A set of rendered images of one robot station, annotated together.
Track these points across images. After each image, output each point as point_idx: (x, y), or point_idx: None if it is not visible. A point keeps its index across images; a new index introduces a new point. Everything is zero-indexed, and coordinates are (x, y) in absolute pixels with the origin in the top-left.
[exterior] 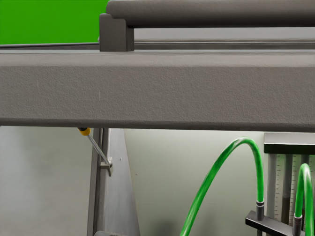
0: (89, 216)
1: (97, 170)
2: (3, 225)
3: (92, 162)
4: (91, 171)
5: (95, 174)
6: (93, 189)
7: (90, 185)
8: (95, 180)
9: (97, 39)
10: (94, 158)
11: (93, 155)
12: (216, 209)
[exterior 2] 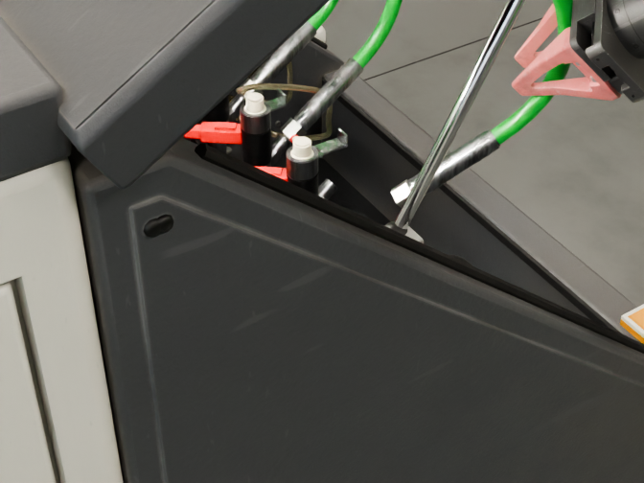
0: (530, 309)
1: (439, 252)
2: None
3: (431, 266)
4: (449, 275)
5: (448, 268)
6: (480, 285)
7: (479, 289)
8: (459, 273)
9: (56, 89)
10: (418, 258)
11: (415, 259)
12: None
